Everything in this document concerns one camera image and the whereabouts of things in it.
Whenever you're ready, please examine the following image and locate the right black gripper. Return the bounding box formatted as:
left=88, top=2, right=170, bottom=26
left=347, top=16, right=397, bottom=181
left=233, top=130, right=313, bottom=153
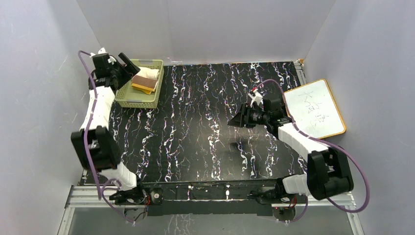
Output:
left=228, top=102, right=270, bottom=128

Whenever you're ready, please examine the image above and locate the brown and yellow cloth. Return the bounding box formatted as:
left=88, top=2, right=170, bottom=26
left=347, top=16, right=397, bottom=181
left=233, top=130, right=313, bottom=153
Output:
left=131, top=75, right=158, bottom=94

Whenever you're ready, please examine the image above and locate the light green plastic basket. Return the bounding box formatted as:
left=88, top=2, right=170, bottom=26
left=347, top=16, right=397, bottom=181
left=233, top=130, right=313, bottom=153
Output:
left=115, top=59, right=164, bottom=109

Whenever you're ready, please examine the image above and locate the white terry towel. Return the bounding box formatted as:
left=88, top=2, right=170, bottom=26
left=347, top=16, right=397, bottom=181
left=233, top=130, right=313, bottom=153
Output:
left=138, top=67, right=160, bottom=80

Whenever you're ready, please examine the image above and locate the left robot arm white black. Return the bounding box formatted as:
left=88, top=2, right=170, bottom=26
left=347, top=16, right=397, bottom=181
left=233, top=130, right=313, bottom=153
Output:
left=70, top=48, right=146, bottom=204

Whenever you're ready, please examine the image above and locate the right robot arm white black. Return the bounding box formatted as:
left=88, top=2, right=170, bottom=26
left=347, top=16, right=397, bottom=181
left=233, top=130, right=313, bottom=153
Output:
left=228, top=99, right=354, bottom=203

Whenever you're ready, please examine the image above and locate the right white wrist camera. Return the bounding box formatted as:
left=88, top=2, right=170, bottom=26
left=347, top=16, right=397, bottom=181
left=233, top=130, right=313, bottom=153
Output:
left=248, top=89, right=263, bottom=107

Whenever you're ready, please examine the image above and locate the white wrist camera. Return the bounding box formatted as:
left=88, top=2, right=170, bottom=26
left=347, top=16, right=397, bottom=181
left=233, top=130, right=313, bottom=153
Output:
left=248, top=89, right=263, bottom=107
left=89, top=47, right=117, bottom=64

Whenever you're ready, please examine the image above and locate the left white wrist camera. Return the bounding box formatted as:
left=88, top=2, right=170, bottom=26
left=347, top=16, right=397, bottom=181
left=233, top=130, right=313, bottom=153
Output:
left=89, top=47, right=117, bottom=64

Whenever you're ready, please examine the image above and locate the whiteboard with wooden frame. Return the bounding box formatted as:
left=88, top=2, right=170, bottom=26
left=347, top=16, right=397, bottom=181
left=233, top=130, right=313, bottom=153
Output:
left=284, top=79, right=346, bottom=139

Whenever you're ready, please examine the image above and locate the aluminium frame rail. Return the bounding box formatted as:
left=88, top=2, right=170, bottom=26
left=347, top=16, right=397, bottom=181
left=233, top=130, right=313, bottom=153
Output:
left=58, top=186, right=364, bottom=235

